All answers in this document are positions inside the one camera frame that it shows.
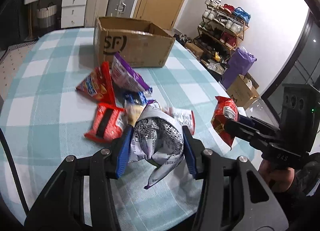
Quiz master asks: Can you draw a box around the white red snack pack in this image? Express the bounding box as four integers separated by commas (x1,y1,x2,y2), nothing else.
162,107,196,135

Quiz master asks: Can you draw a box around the red yellow snack bag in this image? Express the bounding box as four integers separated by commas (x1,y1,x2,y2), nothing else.
210,96,239,148

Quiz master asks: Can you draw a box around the red black snack pack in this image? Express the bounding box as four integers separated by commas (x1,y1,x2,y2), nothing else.
84,102,126,143

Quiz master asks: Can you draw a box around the clear cream biscuit pack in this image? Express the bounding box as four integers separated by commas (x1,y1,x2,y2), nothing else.
124,100,145,126

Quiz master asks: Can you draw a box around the blue cookie pack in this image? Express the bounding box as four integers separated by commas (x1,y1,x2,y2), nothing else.
124,91,148,106

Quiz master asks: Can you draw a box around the red triangular chip bag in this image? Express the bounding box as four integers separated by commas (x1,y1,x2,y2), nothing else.
75,61,116,106

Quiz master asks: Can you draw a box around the right hand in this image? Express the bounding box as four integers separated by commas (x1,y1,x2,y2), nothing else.
258,159,295,192

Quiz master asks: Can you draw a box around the cardboard box on floor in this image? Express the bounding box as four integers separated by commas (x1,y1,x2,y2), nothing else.
227,75,260,109

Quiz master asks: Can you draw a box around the wooden shoe rack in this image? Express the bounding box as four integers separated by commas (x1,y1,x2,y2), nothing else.
194,0,251,62

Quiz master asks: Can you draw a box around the SF cardboard box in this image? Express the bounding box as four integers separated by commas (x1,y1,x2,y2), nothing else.
93,17,175,68

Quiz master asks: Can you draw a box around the dotted floor rug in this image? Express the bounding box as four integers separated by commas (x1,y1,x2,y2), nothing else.
0,41,36,104

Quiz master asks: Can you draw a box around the woven laundry basket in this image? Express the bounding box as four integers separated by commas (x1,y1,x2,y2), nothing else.
36,4,57,29

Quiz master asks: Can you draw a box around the silver suitcase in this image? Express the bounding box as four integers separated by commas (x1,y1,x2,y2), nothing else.
106,0,135,18

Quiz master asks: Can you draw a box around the beige suitcase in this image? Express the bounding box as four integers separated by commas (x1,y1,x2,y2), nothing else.
84,0,108,27

